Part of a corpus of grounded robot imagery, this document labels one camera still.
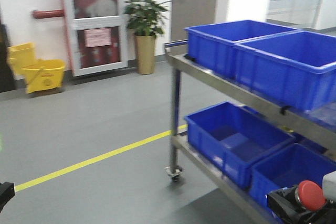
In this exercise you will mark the red round push button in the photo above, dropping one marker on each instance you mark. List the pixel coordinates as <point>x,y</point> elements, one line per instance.
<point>309,195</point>

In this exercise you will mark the blue bin cart top right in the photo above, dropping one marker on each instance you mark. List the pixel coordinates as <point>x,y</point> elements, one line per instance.
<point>296,68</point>

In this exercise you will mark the red pipe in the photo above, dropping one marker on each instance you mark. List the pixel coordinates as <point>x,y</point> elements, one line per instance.
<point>38,14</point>

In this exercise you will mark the stainless steel cart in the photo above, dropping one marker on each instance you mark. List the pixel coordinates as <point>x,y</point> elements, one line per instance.
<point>305,124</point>

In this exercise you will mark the blue bin cart lower left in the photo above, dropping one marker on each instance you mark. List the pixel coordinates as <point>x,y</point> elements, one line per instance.
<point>234,139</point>

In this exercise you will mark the blue bin cart lower right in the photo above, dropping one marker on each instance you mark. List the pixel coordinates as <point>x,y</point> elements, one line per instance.
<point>285,168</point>

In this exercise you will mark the fire hose cabinet door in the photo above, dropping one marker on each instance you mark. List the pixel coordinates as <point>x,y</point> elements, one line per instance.
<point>96,34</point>

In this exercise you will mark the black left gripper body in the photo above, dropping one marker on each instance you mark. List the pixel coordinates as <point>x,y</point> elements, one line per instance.
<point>7,192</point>

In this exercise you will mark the blue bin cart top left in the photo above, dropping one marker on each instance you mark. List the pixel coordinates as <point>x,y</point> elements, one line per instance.
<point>213,45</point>

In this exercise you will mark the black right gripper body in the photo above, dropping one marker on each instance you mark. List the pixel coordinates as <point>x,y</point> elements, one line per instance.
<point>283,204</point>

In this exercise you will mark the yellow mop bucket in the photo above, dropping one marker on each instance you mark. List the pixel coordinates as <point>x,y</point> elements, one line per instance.
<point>39,75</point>

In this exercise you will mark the potted plant gold planter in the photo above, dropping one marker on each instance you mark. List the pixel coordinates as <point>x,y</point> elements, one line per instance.
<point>146,20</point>

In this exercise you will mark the grey door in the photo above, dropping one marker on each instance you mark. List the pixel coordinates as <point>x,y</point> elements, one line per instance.
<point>186,13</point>

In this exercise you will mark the blue bin cart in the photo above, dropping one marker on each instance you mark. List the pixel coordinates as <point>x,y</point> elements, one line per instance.
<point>296,68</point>
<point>234,139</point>
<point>285,168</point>
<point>213,45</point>

